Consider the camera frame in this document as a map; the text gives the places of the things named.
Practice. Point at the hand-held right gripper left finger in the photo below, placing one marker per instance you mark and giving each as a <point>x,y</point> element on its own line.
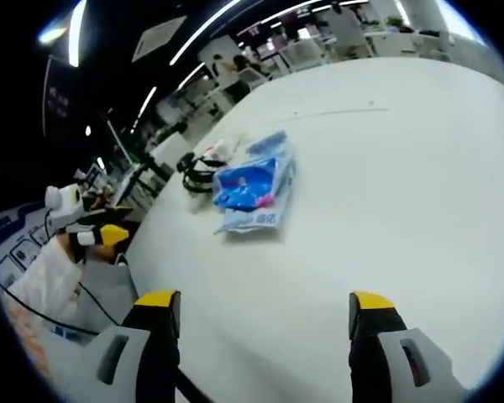
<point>151,336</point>

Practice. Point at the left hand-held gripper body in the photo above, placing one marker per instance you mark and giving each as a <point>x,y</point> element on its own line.
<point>65,205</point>

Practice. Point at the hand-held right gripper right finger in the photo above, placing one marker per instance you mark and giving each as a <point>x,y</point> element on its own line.
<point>378,336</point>

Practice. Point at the white wrapper item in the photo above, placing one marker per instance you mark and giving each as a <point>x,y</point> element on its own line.
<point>223,149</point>

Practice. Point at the blue plastic packet item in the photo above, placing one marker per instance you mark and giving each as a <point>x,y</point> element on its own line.
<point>248,184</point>

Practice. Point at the grey panel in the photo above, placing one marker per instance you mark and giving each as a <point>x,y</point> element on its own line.
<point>109,294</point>

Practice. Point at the white table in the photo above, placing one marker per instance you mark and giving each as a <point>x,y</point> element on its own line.
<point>361,210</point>

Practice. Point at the square ceiling vent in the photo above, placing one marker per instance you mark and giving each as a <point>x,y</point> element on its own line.
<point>157,40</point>

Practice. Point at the long ceiling light strip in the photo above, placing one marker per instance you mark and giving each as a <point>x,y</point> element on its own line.
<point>206,31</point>

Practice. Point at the white office chair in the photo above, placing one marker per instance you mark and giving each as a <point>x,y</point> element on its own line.
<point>304,54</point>

